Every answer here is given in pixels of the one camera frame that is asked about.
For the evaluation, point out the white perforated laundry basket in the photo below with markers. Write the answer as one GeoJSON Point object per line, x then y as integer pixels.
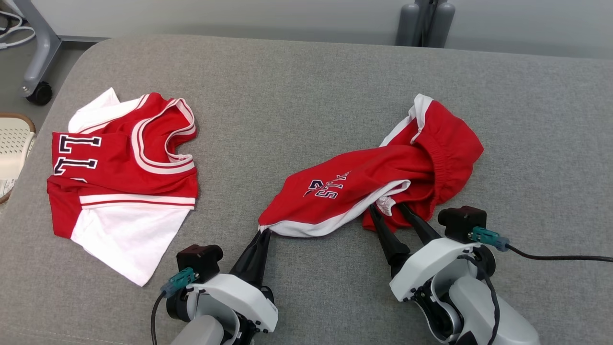
{"type": "Point", "coordinates": [14, 148]}

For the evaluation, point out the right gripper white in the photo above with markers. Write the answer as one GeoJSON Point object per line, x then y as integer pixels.
{"type": "Point", "coordinates": [426, 268]}

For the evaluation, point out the red basketball shorts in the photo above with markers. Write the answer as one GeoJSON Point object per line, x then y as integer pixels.
{"type": "Point", "coordinates": [364, 187]}

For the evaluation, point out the black caster wheel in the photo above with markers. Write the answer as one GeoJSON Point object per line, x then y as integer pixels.
{"type": "Point", "coordinates": [39, 93]}

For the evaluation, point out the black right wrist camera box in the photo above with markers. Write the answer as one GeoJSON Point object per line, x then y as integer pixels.
{"type": "Point", "coordinates": [462, 223]}

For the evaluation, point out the grey cylindrical partition foot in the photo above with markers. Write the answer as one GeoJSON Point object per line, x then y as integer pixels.
{"type": "Point", "coordinates": [407, 24]}
{"type": "Point", "coordinates": [443, 24]}

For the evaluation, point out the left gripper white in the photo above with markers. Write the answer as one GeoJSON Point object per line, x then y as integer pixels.
{"type": "Point", "coordinates": [244, 299]}

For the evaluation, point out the red white basketball jersey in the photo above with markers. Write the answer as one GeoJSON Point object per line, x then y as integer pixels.
{"type": "Point", "coordinates": [124, 191]}

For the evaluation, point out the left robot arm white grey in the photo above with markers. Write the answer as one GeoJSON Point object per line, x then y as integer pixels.
{"type": "Point", "coordinates": [198, 333]}

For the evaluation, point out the grey cart leg frame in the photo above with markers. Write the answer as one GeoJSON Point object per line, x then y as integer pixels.
{"type": "Point", "coordinates": [43, 43]}

